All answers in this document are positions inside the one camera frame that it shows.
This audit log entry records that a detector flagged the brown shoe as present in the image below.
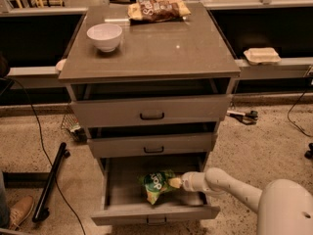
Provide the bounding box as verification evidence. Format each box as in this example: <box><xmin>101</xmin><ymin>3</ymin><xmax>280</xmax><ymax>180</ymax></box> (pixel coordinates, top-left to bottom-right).
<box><xmin>8</xmin><ymin>196</ymin><xmax>34</xmax><ymax>230</ymax></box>

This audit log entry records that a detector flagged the wire mesh basket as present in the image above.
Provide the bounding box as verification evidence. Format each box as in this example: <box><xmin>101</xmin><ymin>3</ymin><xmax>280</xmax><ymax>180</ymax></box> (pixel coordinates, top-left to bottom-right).
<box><xmin>61</xmin><ymin>114</ymin><xmax>87</xmax><ymax>143</ymax></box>

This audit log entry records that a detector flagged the grey drawer cabinet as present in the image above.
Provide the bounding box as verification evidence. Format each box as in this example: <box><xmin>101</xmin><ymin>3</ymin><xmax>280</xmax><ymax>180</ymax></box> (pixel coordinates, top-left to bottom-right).
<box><xmin>58</xmin><ymin>2</ymin><xmax>242</xmax><ymax>181</ymax></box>

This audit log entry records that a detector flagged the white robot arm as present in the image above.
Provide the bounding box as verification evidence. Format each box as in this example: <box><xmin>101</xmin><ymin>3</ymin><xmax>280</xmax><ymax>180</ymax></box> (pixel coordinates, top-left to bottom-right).
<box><xmin>169</xmin><ymin>167</ymin><xmax>313</xmax><ymax>235</ymax></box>

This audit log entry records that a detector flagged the black cable on floor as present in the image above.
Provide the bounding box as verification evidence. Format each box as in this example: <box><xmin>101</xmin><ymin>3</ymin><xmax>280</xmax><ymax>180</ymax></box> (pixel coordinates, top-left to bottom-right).
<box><xmin>0</xmin><ymin>76</ymin><xmax>87</xmax><ymax>235</ymax></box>

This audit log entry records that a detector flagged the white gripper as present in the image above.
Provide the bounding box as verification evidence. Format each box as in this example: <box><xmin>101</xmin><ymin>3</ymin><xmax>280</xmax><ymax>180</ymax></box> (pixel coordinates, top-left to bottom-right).
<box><xmin>168</xmin><ymin>171</ymin><xmax>198</xmax><ymax>192</ymax></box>

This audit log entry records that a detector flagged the bottom drawer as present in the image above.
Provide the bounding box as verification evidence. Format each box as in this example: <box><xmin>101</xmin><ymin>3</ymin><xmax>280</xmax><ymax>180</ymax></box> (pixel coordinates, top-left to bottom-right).
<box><xmin>91</xmin><ymin>153</ymin><xmax>220</xmax><ymax>225</ymax></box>

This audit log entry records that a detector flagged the black tool on floor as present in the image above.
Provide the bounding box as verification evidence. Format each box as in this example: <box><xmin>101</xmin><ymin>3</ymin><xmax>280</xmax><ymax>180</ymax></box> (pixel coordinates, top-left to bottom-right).
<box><xmin>227</xmin><ymin>111</ymin><xmax>258</xmax><ymax>125</ymax></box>

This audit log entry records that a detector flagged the black caster wheel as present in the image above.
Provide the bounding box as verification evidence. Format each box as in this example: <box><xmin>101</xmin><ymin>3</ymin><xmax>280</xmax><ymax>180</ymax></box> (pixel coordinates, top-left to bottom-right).
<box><xmin>304</xmin><ymin>143</ymin><xmax>313</xmax><ymax>159</ymax></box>

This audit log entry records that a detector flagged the top drawer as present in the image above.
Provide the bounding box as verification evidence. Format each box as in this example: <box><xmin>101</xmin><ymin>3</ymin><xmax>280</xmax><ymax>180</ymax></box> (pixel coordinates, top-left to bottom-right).
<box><xmin>71</xmin><ymin>78</ymin><xmax>231</xmax><ymax>127</ymax></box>

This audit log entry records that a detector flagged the drawer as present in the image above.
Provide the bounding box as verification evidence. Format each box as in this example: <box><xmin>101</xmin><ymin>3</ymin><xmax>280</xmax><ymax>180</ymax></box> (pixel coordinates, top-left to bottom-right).
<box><xmin>91</xmin><ymin>153</ymin><xmax>220</xmax><ymax>225</ymax></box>
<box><xmin>88</xmin><ymin>121</ymin><xmax>217</xmax><ymax>158</ymax></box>
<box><xmin>71</xmin><ymin>78</ymin><xmax>231</xmax><ymax>127</ymax></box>

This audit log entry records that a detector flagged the white bowl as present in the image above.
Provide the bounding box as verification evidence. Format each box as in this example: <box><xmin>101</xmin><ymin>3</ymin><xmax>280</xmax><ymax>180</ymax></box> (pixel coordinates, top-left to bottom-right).
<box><xmin>86</xmin><ymin>23</ymin><xmax>122</xmax><ymax>52</ymax></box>

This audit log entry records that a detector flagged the brown chip bag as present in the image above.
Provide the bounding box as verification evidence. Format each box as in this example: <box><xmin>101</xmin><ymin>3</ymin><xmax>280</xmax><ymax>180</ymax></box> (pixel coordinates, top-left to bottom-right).
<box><xmin>128</xmin><ymin>0</ymin><xmax>191</xmax><ymax>23</ymax></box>

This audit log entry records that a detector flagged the black stand leg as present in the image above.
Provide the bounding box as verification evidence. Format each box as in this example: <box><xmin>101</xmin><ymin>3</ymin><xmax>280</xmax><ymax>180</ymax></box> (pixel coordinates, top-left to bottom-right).
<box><xmin>32</xmin><ymin>142</ymin><xmax>68</xmax><ymax>223</ymax></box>

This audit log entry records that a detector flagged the middle drawer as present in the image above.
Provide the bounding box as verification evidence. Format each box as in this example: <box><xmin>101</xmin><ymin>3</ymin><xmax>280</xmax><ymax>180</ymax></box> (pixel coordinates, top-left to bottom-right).
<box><xmin>88</xmin><ymin>121</ymin><xmax>217</xmax><ymax>158</ymax></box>

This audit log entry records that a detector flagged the black cable right floor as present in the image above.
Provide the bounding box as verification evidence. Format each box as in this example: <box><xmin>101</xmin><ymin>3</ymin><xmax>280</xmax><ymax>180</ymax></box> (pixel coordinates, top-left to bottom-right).
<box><xmin>287</xmin><ymin>86</ymin><xmax>313</xmax><ymax>139</ymax></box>

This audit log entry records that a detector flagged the green rice chip bag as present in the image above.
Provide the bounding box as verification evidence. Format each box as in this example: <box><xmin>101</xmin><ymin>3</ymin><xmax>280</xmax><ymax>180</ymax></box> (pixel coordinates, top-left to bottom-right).
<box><xmin>138</xmin><ymin>169</ymin><xmax>175</xmax><ymax>205</ymax></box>

